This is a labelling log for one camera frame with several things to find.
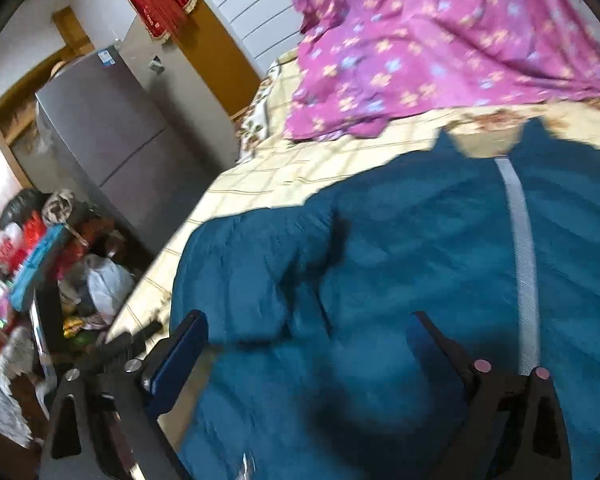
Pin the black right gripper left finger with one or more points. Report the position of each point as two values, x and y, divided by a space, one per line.
104 418

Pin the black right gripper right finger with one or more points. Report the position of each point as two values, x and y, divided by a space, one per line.
513 428

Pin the blue zip jacket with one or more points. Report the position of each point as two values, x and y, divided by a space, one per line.
324 371

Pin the white plastic bag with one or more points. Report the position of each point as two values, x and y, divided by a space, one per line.
108 284

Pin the cluttered side table pile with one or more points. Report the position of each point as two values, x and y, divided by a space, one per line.
47 319

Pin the grey refrigerator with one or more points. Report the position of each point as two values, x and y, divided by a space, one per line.
114 142

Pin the cream floral bed sheet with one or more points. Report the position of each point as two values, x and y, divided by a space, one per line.
283 174

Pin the wooden bed headboard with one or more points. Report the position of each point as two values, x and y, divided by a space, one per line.
232 44

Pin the purple floral quilt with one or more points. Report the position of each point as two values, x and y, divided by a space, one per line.
364 63

